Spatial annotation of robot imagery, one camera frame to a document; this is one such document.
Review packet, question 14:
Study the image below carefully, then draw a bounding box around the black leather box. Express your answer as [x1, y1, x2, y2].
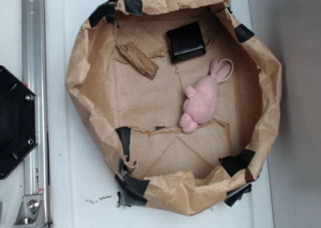
[166, 22, 206, 63]

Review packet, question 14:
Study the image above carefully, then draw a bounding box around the brown paper bag tray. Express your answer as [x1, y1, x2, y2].
[65, 0, 282, 215]

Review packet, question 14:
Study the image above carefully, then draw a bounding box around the brown wood chip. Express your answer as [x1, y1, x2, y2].
[116, 42, 159, 80]

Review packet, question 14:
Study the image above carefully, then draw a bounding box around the aluminium extrusion rail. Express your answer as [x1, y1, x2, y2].
[22, 0, 53, 227]

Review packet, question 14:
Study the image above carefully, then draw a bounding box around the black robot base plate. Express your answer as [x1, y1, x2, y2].
[1, 66, 37, 180]

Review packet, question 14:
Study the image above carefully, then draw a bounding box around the pink plush bunny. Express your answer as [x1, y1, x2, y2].
[179, 59, 234, 133]

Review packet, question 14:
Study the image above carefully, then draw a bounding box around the metal corner bracket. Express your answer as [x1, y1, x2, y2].
[13, 194, 45, 227]

